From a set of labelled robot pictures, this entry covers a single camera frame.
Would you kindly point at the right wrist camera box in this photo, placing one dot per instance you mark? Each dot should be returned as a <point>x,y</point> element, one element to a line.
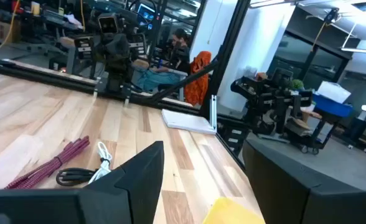
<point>108,23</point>

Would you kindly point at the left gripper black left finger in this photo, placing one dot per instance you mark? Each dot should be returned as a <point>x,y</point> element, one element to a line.
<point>133,186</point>

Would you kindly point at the orange cloth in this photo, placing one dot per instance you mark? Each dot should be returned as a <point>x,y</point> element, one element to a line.
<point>198,81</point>

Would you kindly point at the silver metal bracket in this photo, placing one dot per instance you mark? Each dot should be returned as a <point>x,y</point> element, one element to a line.
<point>213,112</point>

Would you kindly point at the computer monitor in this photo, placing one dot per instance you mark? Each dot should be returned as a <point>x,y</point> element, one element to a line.
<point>145,12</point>

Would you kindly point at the teal cloth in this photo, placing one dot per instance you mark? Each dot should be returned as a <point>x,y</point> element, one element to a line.
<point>155,79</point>

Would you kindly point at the dark bottle with white cap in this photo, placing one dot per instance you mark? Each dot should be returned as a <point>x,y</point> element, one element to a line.
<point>362,123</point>

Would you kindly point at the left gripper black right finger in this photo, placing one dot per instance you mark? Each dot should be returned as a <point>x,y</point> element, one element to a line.
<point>295,193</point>

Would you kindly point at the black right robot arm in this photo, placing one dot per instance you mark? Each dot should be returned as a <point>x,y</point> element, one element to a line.
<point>118,77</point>

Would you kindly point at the cart with black robot arms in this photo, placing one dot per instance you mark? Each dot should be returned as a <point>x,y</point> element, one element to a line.
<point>273,105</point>

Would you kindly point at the blue plastic tub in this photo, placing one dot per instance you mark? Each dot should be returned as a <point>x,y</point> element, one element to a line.
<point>332,105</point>

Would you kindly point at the white box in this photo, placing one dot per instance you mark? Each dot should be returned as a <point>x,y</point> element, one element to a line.
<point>334,91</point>

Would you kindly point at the pale spiral notebook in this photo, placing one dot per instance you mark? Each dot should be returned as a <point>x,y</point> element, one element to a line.
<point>186,122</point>

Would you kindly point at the yellow translucent plastic bin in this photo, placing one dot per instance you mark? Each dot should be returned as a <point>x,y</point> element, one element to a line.
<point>229,213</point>

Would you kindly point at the person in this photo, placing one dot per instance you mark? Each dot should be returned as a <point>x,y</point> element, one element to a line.
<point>180,49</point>

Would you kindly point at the black aluminium table frame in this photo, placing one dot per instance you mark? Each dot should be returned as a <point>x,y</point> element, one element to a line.
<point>46,76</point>

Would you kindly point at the cardboard box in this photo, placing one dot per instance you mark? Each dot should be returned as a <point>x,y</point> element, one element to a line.
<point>1,31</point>

